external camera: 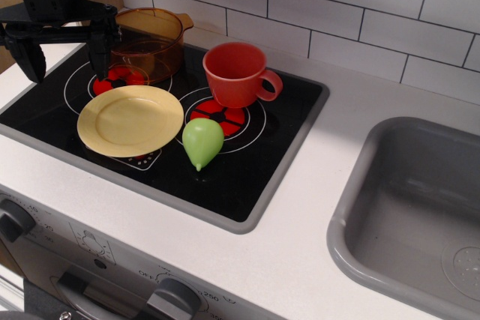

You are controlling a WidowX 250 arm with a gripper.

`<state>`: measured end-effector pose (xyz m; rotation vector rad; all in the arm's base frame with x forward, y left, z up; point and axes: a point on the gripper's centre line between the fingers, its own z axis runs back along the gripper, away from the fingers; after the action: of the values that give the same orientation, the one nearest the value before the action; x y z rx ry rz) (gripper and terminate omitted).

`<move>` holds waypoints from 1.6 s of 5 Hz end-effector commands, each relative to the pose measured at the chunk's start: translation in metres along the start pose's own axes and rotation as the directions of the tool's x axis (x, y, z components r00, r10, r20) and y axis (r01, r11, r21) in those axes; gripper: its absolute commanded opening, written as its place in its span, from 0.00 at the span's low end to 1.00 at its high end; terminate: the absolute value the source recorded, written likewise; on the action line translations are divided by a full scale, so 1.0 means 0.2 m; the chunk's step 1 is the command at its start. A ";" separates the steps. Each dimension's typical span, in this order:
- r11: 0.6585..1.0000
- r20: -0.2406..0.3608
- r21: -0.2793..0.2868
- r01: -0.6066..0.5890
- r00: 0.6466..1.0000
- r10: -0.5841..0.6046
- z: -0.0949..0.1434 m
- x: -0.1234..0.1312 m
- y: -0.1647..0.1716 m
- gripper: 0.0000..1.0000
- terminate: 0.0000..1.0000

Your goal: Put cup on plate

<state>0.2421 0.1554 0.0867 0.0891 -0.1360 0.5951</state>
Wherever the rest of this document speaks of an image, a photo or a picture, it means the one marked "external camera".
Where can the yellow plastic plate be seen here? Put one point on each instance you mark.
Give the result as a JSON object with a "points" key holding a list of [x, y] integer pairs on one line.
{"points": [[130, 121]]}

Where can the grey oven door handle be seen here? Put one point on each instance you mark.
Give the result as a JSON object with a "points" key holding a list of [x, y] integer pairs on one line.
{"points": [[99, 299]]}

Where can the grey left oven knob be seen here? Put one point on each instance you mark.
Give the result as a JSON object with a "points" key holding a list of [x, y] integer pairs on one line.
{"points": [[15, 220]]}

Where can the red plastic cup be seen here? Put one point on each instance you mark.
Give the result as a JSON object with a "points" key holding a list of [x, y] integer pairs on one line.
{"points": [[237, 75]]}

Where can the grey oven knob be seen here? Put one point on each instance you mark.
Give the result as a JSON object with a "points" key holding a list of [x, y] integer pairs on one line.
{"points": [[15, 220], [174, 301]]}

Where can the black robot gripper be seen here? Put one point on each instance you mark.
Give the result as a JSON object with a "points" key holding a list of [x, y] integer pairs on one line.
{"points": [[59, 21]]}

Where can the grey right oven knob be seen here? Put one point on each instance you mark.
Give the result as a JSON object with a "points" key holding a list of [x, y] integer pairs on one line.
{"points": [[174, 301]]}

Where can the green plastic pear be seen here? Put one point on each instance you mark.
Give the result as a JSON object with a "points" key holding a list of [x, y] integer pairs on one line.
{"points": [[202, 139]]}

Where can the grey oven front panel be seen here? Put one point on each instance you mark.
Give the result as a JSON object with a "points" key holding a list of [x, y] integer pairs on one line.
{"points": [[58, 245]]}

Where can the amber transparent pot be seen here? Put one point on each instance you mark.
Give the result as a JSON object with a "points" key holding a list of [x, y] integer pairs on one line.
{"points": [[151, 42]]}

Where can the grey plastic sink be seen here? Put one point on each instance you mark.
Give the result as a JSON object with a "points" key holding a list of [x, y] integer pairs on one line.
{"points": [[407, 223]]}

